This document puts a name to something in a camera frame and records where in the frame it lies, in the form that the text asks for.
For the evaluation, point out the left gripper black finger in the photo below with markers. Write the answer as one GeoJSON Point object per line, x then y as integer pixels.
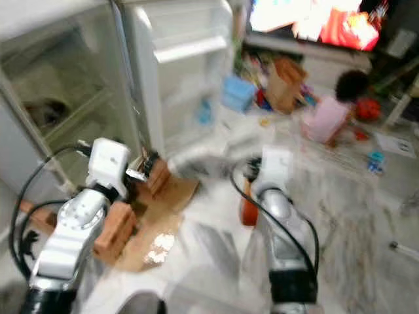
{"type": "Point", "coordinates": [152, 162]}

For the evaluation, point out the water bottle blue label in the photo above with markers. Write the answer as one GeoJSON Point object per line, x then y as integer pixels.
{"type": "Point", "coordinates": [205, 114]}

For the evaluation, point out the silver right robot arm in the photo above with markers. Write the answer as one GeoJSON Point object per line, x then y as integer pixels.
{"type": "Point", "coordinates": [285, 242]}

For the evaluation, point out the white fridge door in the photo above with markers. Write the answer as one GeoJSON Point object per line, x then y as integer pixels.
{"type": "Point", "coordinates": [190, 49]}

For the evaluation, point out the white fridge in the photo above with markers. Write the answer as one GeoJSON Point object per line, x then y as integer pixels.
{"type": "Point", "coordinates": [39, 26]}

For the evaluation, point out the red-brown brick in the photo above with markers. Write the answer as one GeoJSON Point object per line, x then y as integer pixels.
{"type": "Point", "coordinates": [114, 232]}
{"type": "Point", "coordinates": [39, 216]}
{"type": "Point", "coordinates": [160, 178]}

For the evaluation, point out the light blue plastic bin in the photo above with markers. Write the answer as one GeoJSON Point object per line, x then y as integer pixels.
{"type": "Point", "coordinates": [237, 93]}

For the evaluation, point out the brown paper bag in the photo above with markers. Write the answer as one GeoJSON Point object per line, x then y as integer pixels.
{"type": "Point", "coordinates": [285, 85]}

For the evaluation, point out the child in pink shirt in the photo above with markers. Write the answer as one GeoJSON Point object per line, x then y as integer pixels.
{"type": "Point", "coordinates": [327, 118]}

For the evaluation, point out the dark bowl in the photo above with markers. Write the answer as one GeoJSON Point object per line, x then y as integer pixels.
{"type": "Point", "coordinates": [47, 112]}

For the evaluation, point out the small blue toy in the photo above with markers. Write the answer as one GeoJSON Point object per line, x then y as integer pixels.
{"type": "Point", "coordinates": [376, 161]}

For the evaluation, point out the grey robot leg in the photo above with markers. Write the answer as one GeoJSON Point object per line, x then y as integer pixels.
{"type": "Point", "coordinates": [141, 304]}

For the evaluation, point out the small black object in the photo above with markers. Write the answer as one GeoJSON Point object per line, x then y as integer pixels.
{"type": "Point", "coordinates": [30, 245]}

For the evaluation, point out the red ball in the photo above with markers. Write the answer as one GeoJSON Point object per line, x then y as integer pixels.
{"type": "Point", "coordinates": [368, 109]}

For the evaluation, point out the white TV cabinet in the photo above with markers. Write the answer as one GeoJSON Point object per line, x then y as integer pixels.
{"type": "Point", "coordinates": [327, 62]}

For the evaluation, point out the white paper sheet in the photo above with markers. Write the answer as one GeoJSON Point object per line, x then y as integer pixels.
{"type": "Point", "coordinates": [395, 145]}

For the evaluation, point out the white stick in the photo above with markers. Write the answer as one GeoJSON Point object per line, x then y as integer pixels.
{"type": "Point", "coordinates": [404, 248]}

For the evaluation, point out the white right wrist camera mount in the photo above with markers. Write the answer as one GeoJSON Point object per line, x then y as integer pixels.
{"type": "Point", "coordinates": [277, 167]}

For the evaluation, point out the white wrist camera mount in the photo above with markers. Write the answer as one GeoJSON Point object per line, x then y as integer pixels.
{"type": "Point", "coordinates": [277, 167]}
{"type": "Point", "coordinates": [110, 163]}

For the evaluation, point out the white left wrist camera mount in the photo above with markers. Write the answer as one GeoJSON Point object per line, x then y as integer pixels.
{"type": "Point", "coordinates": [110, 163]}

